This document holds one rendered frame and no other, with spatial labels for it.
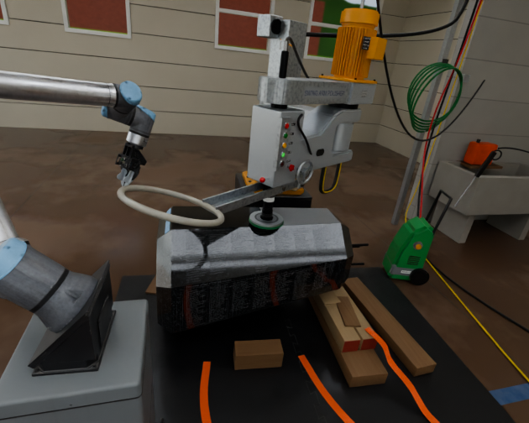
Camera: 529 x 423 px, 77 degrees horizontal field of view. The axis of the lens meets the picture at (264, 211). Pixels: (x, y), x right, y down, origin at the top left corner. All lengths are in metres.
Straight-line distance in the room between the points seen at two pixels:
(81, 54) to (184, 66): 1.98
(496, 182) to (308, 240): 2.75
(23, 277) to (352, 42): 2.03
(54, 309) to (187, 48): 7.15
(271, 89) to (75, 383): 1.44
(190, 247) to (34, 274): 1.01
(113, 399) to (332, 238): 1.54
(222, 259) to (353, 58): 1.47
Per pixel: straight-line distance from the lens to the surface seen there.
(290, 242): 2.10
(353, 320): 2.46
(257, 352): 2.22
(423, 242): 3.29
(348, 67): 2.32
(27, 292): 1.16
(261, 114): 1.85
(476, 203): 4.37
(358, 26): 2.33
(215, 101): 8.06
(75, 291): 1.16
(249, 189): 1.96
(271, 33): 2.78
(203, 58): 7.97
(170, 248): 1.98
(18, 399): 1.26
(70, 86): 1.40
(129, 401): 1.25
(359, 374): 2.30
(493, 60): 4.79
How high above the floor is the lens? 1.77
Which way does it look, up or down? 25 degrees down
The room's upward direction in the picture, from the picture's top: 6 degrees clockwise
